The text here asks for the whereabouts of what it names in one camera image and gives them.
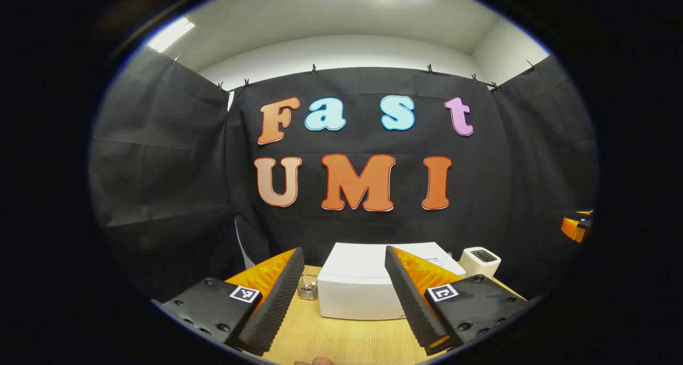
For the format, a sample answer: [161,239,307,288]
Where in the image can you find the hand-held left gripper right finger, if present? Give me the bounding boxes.
[384,245,530,356]

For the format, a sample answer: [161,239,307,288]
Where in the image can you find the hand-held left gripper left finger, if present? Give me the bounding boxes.
[152,247,306,356]

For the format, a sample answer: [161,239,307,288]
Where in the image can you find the white microwave oven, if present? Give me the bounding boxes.
[317,242,466,321]

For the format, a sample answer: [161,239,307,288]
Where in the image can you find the cream toaster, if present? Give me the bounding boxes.
[459,247,502,279]

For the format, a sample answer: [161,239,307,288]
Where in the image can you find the row of small cloth clips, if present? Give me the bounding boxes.
[171,54,537,92]

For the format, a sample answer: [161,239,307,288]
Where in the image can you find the ceiling light panel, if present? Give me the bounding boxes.
[147,17,196,53]

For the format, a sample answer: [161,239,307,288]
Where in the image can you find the small metal wire rack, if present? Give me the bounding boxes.
[297,274,320,301]

